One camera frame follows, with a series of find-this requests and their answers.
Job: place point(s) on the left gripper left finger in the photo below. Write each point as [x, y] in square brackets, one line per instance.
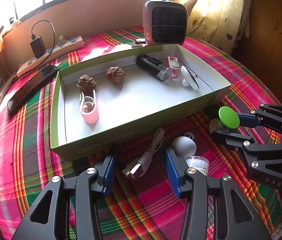
[49, 215]

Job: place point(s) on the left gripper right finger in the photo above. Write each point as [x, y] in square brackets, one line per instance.
[234, 216]

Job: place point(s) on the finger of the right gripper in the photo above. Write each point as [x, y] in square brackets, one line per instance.
[232, 141]
[248, 120]

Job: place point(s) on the green white suction knob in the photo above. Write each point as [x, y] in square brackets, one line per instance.
[227, 120]

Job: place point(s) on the white ribbed bottle cap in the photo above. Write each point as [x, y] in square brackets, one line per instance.
[199, 163]

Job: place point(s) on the grey white ball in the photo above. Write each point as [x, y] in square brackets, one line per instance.
[184, 146]

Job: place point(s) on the pink nail clipper case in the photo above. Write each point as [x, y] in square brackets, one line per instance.
[174, 66]

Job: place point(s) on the black clear flashlight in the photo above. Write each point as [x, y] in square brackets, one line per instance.
[154, 67]

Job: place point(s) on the brown walnut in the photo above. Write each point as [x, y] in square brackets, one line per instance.
[86, 84]
[115, 74]

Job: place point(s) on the cream heart curtain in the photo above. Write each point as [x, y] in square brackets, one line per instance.
[221, 23]

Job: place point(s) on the green white cardboard box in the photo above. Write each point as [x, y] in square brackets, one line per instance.
[137, 105]

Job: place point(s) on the pink black mini heater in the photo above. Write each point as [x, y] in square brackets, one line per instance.
[164, 22]

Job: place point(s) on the small usb plug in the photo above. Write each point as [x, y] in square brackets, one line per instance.
[139, 41]

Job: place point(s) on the black smartphone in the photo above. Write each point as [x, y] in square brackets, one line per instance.
[30, 87]

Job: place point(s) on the white power strip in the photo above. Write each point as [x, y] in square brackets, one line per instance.
[51, 54]

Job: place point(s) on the white plug adapter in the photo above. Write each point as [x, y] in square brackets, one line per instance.
[62, 39]

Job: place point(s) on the black charger with cable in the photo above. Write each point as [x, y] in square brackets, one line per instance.
[37, 44]

